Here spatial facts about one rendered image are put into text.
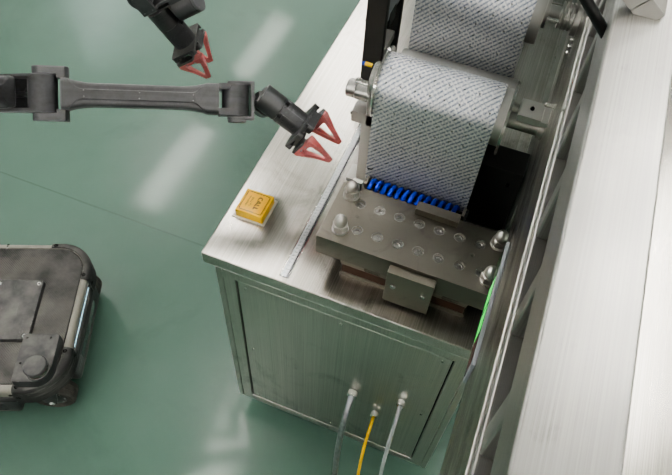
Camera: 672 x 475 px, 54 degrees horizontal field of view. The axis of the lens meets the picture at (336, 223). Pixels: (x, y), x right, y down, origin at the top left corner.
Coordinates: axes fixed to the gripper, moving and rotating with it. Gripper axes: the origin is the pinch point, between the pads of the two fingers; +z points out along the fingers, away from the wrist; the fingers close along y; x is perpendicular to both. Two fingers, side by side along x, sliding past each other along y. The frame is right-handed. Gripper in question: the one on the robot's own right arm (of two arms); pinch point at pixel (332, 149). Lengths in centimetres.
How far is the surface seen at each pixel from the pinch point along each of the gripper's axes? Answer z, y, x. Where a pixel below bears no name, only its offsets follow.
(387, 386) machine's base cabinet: 49, 26, -29
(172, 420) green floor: 23, 39, -111
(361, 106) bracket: -0.6, -8.9, 7.1
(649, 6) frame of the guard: 8, 15, 74
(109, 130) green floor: -54, -66, -157
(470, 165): 21.1, 0.8, 22.7
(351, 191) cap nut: 7.2, 8.5, 2.7
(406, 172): 14.4, 0.6, 9.5
